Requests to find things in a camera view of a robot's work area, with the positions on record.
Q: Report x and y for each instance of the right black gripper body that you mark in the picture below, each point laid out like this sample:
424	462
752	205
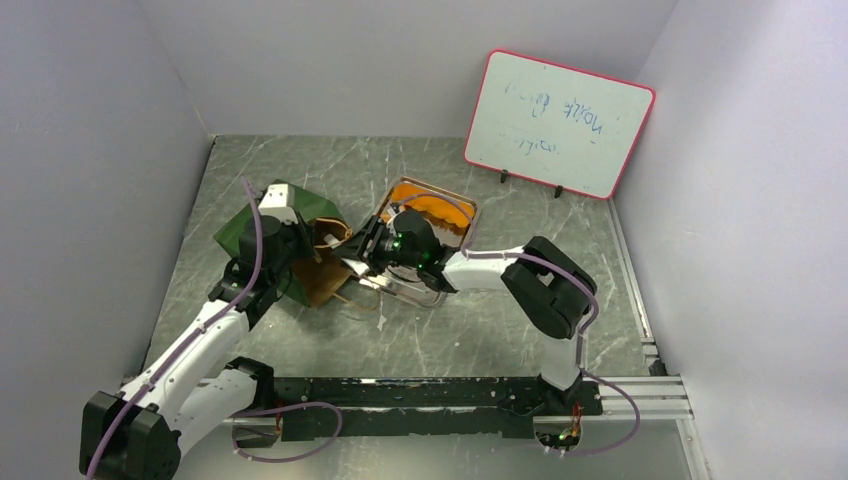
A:
385	248

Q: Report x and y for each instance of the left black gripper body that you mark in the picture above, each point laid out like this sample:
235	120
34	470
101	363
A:
294	245

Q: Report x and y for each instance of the green paper bag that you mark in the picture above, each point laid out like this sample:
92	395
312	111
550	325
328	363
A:
251	274

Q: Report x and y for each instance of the braided fake bread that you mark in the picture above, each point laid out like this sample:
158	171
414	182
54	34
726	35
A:
450	215

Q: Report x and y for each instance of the metal tongs white handles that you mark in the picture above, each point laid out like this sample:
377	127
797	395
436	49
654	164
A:
351	262

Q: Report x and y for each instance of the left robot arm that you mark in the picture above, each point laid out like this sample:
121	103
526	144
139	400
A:
144	430

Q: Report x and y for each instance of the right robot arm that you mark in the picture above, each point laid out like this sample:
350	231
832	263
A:
557	296

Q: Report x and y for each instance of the metal tray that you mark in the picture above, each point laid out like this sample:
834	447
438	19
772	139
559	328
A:
402	282

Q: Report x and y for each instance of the black base beam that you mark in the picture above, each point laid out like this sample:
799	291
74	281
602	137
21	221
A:
306	408

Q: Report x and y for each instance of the red framed whiteboard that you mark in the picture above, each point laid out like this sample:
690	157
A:
556	125

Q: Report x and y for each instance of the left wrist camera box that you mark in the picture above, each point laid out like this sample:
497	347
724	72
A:
278	202

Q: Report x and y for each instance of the aluminium frame rail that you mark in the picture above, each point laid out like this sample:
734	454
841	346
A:
655	397

